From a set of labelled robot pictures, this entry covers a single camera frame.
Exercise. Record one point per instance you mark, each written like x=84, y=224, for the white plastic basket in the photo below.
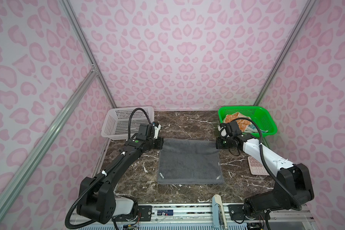
x=115, y=126

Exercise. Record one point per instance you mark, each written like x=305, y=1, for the pink white calculator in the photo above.
x=256, y=168

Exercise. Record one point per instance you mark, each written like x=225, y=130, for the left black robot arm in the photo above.
x=97, y=200

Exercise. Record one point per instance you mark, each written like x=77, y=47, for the beige clamp handle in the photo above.
x=218, y=213

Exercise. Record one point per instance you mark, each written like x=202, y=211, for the corner aluminium post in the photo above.
x=306, y=13
x=69, y=11

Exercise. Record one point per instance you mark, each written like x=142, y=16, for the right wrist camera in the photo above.
x=222, y=130

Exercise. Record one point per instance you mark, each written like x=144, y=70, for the grey towel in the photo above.
x=189, y=162

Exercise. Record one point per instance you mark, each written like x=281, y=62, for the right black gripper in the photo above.
x=218, y=143

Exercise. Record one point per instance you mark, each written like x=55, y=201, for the right corner aluminium post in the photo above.
x=306, y=13

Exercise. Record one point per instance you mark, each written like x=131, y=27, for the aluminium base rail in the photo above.
x=198, y=216

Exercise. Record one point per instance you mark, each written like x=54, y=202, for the orange patterned towel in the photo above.
x=244, y=125

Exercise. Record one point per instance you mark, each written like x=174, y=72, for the blue label sticker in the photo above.
x=168, y=212

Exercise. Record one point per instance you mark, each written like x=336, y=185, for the green plastic basket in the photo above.
x=256, y=113

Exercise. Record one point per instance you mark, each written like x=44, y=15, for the teal patterned towel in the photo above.
x=252, y=129

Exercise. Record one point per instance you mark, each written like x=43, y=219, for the left corner aluminium post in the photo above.
x=69, y=11

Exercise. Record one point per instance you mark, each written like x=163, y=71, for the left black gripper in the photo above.
x=159, y=141

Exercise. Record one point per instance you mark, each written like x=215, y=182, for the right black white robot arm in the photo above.
x=293, y=187

